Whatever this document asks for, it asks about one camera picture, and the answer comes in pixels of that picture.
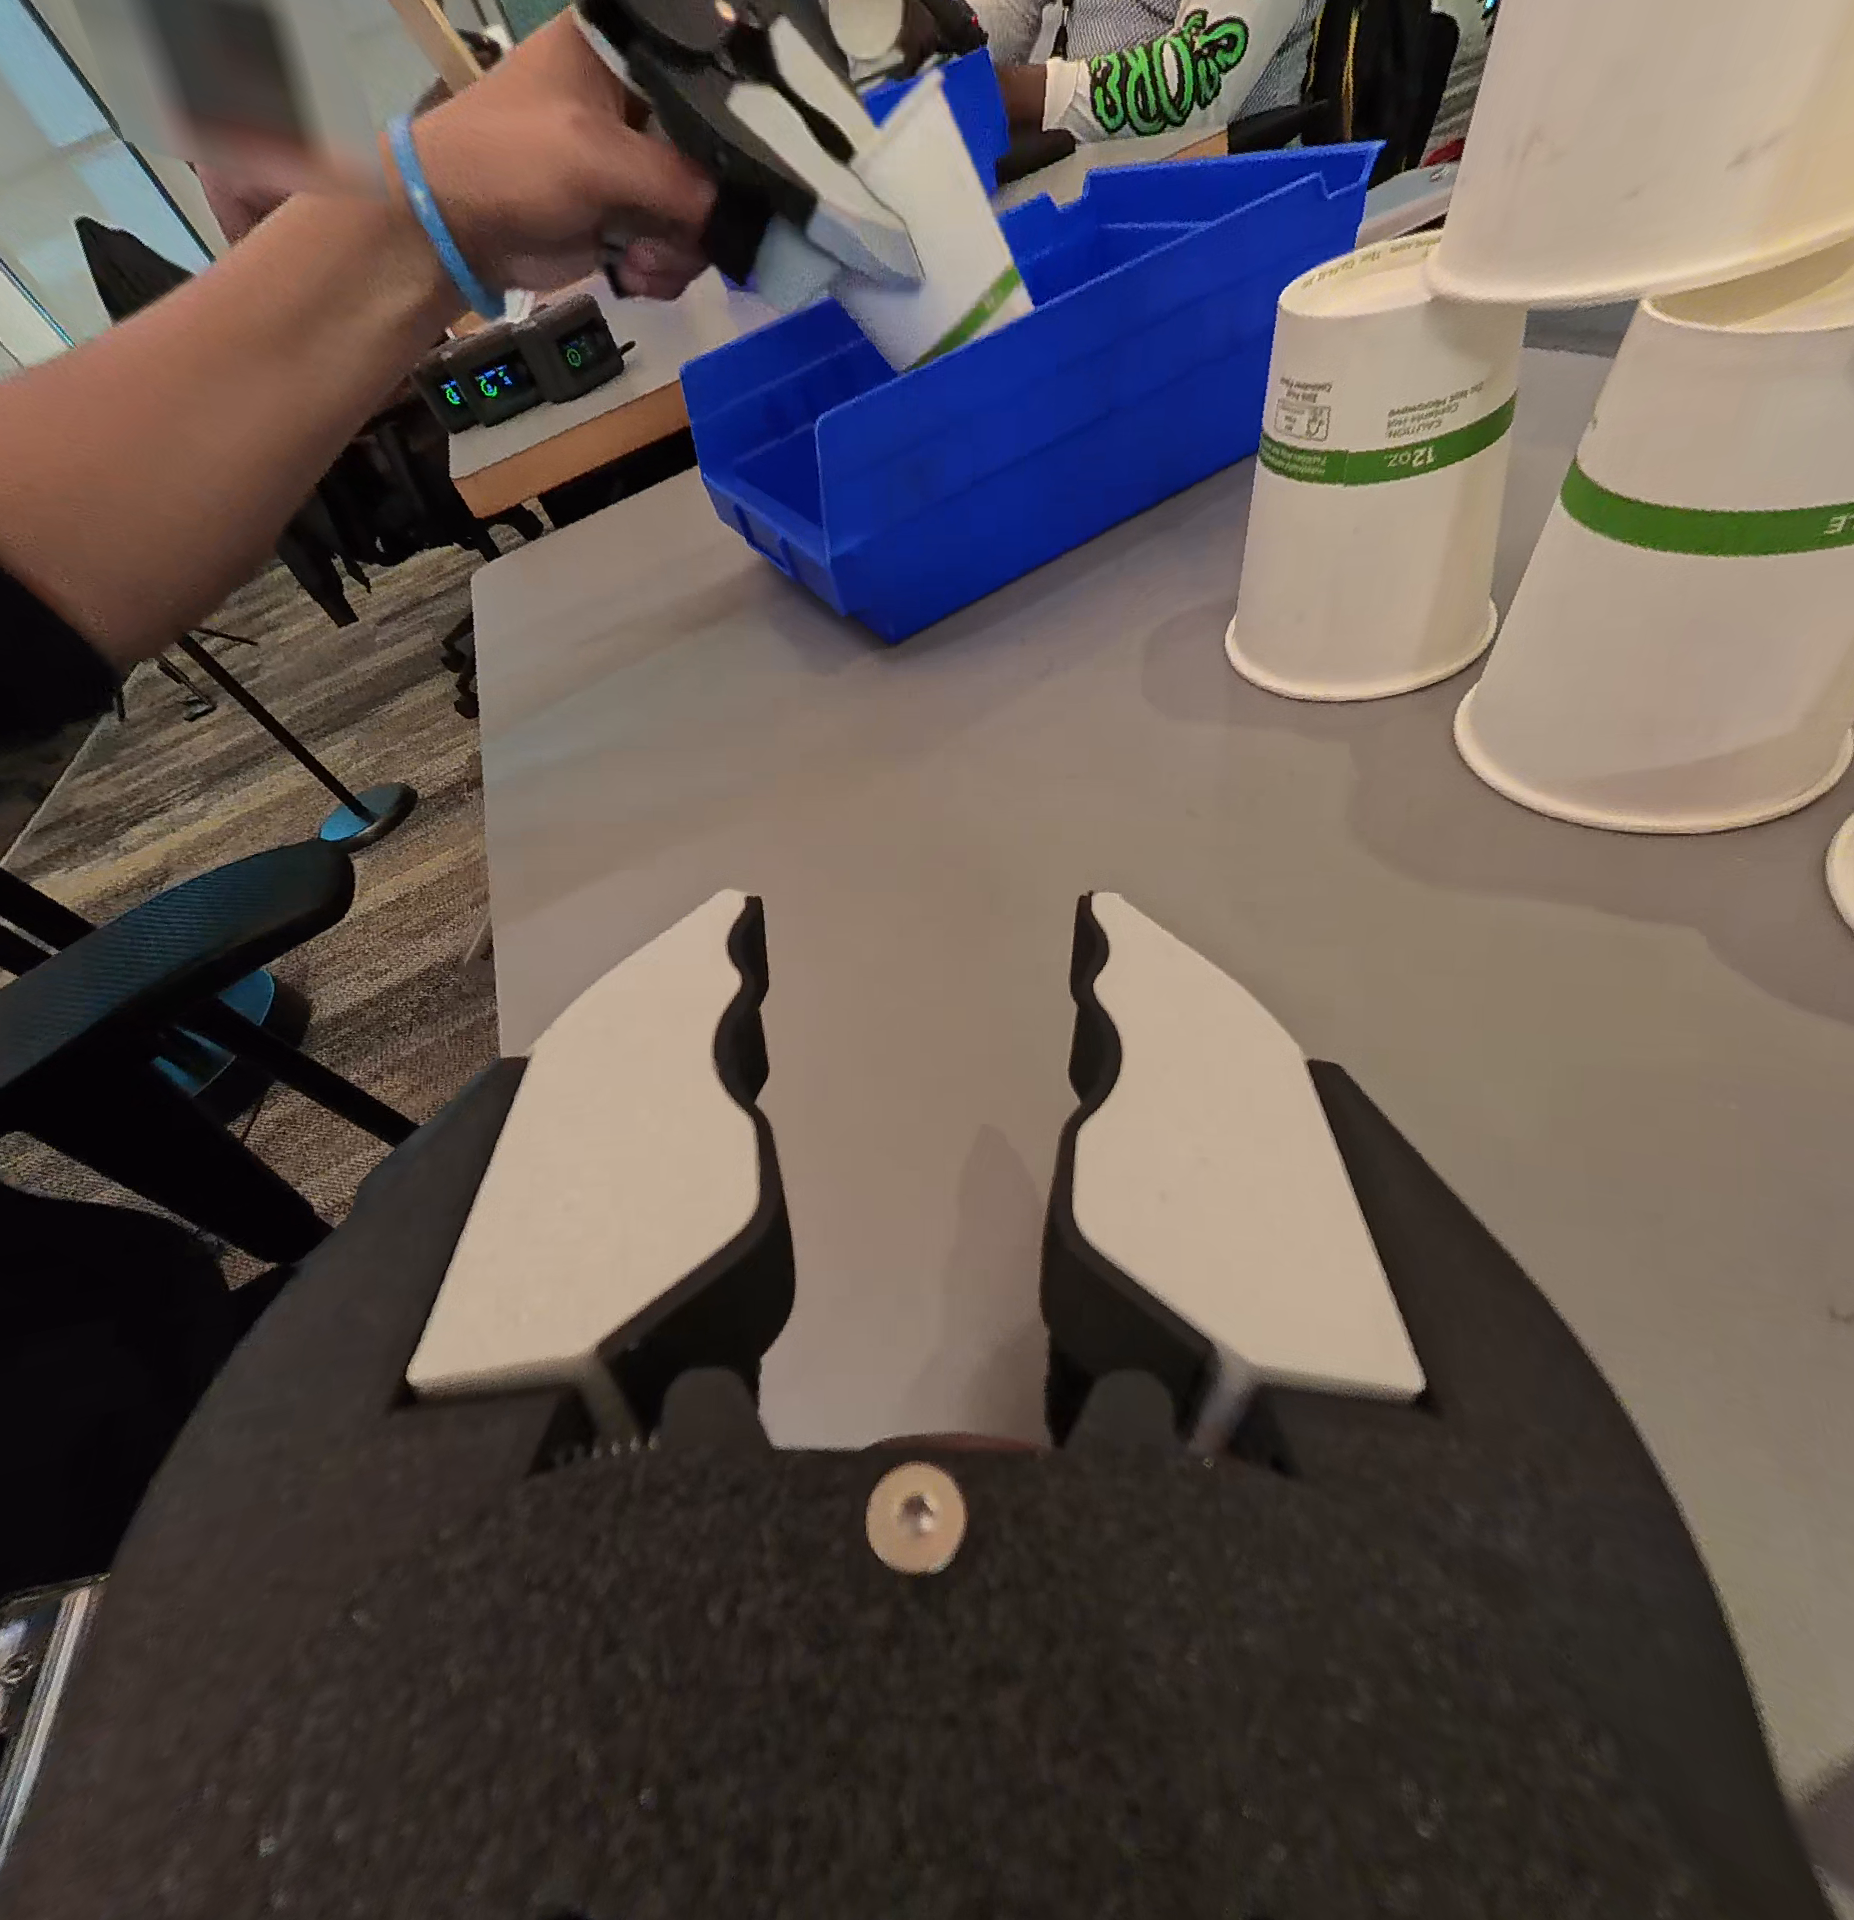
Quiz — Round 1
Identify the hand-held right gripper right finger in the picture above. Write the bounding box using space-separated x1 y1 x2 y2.
1039 892 1432 1456

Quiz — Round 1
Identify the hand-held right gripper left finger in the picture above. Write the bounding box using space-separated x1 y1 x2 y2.
406 887 797 1468

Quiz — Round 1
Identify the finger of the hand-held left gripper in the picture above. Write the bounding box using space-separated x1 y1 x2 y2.
804 153 924 285
770 16 888 157

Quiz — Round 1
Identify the blue plastic bin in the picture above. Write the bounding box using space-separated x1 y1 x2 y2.
867 45 1008 186
677 134 1387 641

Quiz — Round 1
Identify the person's left forearm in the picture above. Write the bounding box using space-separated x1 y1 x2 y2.
0 199 475 674

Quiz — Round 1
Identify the person's left hand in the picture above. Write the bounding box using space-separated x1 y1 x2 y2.
419 16 718 310

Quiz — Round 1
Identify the blue wristband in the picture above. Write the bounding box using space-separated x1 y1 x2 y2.
386 111 506 324

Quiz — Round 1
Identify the black office chair armrest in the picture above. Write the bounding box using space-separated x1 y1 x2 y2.
0 836 419 1269

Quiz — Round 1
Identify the black backpack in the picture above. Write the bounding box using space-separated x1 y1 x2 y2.
1309 0 1457 166

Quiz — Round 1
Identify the black floor stand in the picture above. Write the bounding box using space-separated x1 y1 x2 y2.
143 630 419 858

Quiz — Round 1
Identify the black hanging jacket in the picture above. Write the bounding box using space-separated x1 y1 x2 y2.
75 210 197 324

